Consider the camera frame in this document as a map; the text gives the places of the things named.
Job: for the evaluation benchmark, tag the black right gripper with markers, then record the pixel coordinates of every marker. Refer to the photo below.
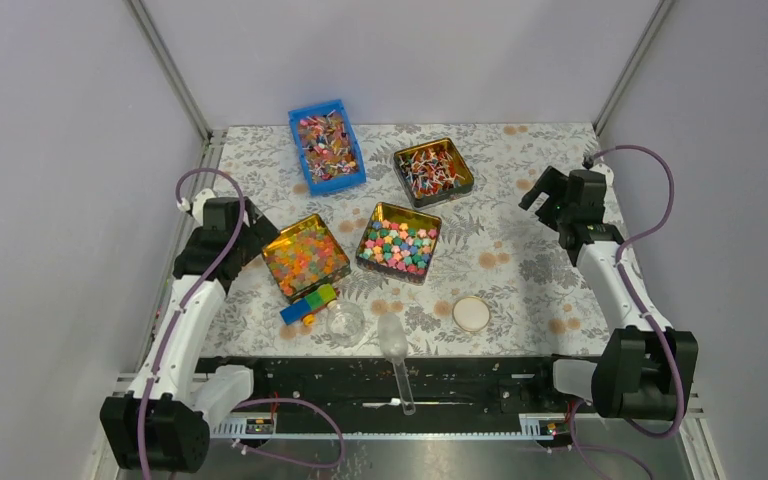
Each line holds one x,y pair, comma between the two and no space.
552,182

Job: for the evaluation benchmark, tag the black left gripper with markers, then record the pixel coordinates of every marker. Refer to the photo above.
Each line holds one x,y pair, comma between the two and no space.
260,233

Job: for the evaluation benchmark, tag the gold tin star candies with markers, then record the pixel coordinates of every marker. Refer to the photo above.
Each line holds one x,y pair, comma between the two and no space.
399,242

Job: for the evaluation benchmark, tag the clear plastic scoop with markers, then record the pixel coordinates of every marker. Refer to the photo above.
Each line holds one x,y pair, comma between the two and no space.
394,345

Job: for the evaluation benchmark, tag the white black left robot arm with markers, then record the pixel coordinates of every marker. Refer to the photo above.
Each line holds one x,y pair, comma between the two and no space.
162,422

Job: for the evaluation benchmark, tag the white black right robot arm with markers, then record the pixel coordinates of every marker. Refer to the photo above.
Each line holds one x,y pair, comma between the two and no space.
646,369

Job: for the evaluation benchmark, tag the gold tin pastel candies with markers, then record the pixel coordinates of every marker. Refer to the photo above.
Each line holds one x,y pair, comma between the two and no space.
305,256

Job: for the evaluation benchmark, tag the colourful toy block truck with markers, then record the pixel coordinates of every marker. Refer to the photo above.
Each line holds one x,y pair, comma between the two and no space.
304,310

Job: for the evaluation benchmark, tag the blue plastic candy bin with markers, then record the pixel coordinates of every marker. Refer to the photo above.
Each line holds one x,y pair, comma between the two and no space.
328,150

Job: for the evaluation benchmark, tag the floral tablecloth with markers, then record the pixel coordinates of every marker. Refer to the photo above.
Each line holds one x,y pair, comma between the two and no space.
490,248

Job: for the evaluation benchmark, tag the gold tin with lollipops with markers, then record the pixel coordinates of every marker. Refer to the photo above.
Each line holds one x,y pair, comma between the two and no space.
433,172

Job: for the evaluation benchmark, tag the white round jar lid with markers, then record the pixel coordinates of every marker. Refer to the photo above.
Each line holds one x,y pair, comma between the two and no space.
471,314

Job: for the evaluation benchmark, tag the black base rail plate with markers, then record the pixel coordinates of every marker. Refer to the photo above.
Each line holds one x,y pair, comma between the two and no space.
453,395

